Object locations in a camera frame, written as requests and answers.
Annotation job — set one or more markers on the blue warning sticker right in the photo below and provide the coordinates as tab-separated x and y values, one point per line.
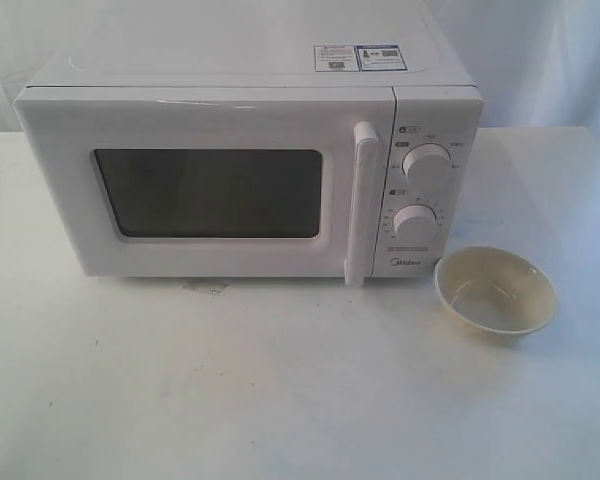
380	58

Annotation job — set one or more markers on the upper white control knob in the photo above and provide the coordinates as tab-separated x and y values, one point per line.
427	167

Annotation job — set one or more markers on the white microwave door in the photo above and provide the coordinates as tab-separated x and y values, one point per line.
215	182

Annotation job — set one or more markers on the white control knob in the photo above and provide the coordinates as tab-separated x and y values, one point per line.
427	167
415	224

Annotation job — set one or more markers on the clear tape patch on table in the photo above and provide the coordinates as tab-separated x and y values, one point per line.
205	286

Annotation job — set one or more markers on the white microwave oven body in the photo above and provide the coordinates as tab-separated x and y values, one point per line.
436	102

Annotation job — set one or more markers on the lower white control knob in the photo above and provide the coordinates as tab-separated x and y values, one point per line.
415	224

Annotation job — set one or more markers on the cream ceramic bowl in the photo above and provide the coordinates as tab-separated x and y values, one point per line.
492	296

